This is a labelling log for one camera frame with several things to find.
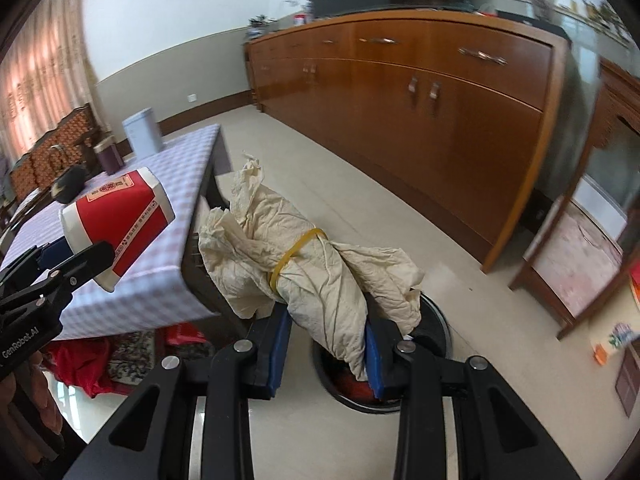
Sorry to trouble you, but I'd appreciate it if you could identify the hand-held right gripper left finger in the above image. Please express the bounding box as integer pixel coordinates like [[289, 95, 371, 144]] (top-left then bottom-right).
[[65, 305, 294, 480]]

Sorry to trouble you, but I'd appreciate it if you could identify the black iron kettle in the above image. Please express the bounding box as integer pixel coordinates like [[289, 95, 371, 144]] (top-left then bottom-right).
[[50, 145, 88, 203]]

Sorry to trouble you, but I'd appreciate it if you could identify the pink curtain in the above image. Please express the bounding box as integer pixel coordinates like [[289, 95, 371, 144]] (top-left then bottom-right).
[[0, 0, 98, 161]]

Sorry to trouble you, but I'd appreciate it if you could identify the person's left hand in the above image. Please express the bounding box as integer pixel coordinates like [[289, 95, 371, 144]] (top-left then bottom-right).
[[27, 352, 66, 461]]

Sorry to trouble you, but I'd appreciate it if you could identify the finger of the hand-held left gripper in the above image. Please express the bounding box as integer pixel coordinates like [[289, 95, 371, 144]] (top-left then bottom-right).
[[0, 241, 115, 313], [0, 240, 71, 293]]

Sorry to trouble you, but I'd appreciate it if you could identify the orange red bag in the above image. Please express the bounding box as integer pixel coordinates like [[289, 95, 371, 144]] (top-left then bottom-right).
[[165, 322, 208, 346]]

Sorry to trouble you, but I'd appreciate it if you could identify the red and white box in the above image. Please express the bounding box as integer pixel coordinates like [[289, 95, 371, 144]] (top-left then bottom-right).
[[60, 169, 176, 293]]

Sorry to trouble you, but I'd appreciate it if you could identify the carved wooden stand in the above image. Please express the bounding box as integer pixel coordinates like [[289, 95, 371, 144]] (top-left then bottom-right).
[[510, 57, 640, 338]]

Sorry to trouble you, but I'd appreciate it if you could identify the small potted plant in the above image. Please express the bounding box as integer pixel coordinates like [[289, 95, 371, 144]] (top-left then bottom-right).
[[248, 15, 278, 41]]

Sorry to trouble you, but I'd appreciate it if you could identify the beige cloth bundle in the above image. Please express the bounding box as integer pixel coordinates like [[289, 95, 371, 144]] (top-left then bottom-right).
[[197, 150, 426, 381]]

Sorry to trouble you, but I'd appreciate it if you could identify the large potted plant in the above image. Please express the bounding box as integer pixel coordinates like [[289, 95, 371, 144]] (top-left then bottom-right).
[[575, 0, 633, 48]]

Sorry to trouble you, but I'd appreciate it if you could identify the table with checked cloth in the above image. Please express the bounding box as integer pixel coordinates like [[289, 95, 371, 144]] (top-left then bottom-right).
[[0, 124, 251, 341]]

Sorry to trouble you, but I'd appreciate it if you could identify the white canister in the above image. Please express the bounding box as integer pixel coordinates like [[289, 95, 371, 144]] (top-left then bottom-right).
[[122, 107, 163, 156]]

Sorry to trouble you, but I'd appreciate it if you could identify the white board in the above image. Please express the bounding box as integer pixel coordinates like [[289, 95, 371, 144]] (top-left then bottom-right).
[[572, 177, 628, 221]]

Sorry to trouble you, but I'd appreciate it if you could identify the maroon canister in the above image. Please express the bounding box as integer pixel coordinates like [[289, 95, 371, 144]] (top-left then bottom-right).
[[94, 137, 123, 176]]

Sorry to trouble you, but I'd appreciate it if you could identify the wooden bench sofa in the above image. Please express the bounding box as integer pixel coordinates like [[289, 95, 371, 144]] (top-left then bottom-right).
[[10, 102, 101, 201]]

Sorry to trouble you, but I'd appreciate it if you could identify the wooden sideboard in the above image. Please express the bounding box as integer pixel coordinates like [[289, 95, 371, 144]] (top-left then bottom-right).
[[245, 7, 571, 273]]

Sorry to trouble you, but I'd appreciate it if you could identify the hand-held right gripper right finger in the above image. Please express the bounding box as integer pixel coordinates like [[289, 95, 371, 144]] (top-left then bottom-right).
[[365, 320, 581, 480]]

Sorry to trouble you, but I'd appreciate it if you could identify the red plastic bag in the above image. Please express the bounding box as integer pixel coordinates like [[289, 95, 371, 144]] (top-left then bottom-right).
[[332, 365, 381, 403]]

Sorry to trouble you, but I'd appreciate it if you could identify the black plastic bucket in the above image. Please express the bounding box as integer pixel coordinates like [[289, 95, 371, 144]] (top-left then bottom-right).
[[312, 290, 453, 413]]

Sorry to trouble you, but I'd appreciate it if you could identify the floral waste bin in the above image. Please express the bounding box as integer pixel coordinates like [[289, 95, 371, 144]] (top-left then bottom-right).
[[590, 280, 640, 366]]

